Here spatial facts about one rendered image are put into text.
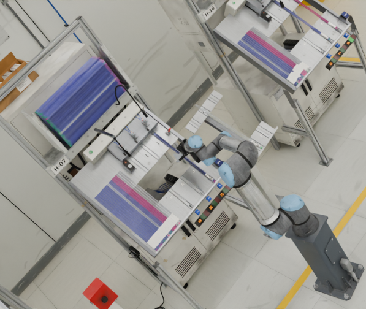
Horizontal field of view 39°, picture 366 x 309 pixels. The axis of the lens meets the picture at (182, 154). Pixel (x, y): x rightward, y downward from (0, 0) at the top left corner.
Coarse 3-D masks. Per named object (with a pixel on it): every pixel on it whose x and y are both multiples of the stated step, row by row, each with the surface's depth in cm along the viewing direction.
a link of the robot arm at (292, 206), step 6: (288, 198) 273; (294, 198) 271; (300, 198) 270; (282, 204) 271; (288, 204) 269; (294, 204) 267; (300, 204) 268; (282, 210) 270; (288, 210) 267; (294, 210) 267; (300, 210) 269; (306, 210) 272; (288, 216) 268; (294, 216) 268; (300, 216) 270; (306, 216) 272; (294, 222) 270; (300, 222) 273
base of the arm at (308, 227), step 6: (312, 216) 277; (306, 222) 274; (312, 222) 276; (318, 222) 279; (294, 228) 279; (300, 228) 276; (306, 228) 276; (312, 228) 276; (300, 234) 278; (306, 234) 277
